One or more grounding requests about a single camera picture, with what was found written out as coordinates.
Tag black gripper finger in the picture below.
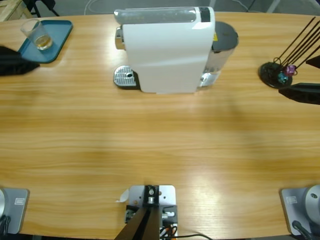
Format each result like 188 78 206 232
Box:
305 55 320 70
278 82 320 106
0 45 41 77

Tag clear glass cup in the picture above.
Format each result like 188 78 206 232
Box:
20 18 54 51

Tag white capsule coffee machine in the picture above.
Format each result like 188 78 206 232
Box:
113 6 240 96

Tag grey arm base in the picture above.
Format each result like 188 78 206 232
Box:
0 187 30 235
279 184 320 236

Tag black capsule holder with rods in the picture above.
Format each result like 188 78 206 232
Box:
258 16 320 90

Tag teal plastic tray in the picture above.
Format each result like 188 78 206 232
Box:
17 19 74 64

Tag black chair legs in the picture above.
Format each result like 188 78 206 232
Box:
26 0 61 18

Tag grey metal leg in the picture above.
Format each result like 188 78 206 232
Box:
266 0 281 13

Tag white tape tab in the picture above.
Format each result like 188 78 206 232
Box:
114 189 130 204

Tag black base cable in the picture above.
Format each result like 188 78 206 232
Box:
0 215 12 235
291 220 313 240

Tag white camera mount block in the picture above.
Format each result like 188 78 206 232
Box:
124 184 179 237

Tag black mount cable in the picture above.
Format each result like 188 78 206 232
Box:
174 233 213 240

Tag orange mount wires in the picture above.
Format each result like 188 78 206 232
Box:
159 224 176 237

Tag dark camera mount post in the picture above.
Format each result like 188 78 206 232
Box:
114 184 161 240

